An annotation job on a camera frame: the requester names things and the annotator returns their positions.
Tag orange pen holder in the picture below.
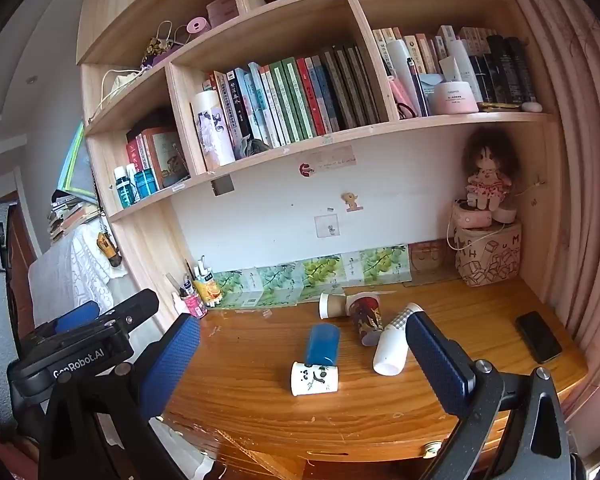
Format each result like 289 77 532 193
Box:
195 272 223 308

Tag black smartphone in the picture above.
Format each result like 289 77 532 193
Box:
514 310 564 365

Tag green framed picture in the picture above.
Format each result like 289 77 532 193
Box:
57 120 101 206

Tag stack of papers and books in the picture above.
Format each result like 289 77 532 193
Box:
47 190 102 242

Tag tall white cup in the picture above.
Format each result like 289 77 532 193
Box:
372 302 424 377

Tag wooden bookshelf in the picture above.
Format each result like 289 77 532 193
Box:
76 0 562 321

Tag red patterned cup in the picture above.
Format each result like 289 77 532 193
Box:
347 294 385 348

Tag blue cup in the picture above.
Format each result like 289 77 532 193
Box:
304 323 341 367

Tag pink box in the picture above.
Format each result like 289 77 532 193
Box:
205 0 240 26

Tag white printed cylinder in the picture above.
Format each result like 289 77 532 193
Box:
190 89 236 172

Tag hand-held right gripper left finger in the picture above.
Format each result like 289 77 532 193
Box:
39 313 202 480

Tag pink tape roll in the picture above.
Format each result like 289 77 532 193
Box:
186 16 211 41

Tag white panda print cup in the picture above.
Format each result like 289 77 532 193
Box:
289 360 341 397

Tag teal bottle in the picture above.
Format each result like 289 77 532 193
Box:
113 165 137 210

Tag pink curtain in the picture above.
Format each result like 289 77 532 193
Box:
492 0 600 433

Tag pink pen holder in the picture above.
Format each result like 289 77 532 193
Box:
181 291 208 320

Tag white lace cloth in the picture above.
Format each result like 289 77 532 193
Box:
27 224 132 327

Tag pink round container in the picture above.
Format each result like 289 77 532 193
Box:
427 81 480 116

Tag brown haired doll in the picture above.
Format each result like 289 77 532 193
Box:
461 127 524 212

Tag brown paper cup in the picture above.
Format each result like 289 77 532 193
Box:
318 291 354 320

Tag pink toy camera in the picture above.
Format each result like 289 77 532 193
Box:
452 199 494 231

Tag white cable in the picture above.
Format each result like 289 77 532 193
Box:
87 66 145 121

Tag brown printed pouch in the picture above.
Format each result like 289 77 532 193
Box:
409 241 455 277

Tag white tube bottle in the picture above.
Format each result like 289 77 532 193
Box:
385 39 422 117

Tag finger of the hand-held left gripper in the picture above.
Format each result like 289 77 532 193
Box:
54 301 102 335
97 288 160 334

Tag row of green blue books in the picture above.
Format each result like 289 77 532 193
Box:
204 41 382 162

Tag red books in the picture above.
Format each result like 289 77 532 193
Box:
126 127 191 192

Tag beige printed storage box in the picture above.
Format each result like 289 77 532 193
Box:
453 222 523 288

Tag green grape print packet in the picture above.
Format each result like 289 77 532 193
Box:
256 263 307 307
342 244 412 287
212 269 264 309
300 255 349 302

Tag teal box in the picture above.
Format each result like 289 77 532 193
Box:
134 170 160 200

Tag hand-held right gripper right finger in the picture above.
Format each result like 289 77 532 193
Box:
404 311 574 480

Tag patterned drawstring pouch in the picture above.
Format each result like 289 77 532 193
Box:
139 34 182 69

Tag row of white black books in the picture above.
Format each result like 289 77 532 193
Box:
372 24 539 111

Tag grey cloth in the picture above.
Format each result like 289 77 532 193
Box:
232 134 272 161

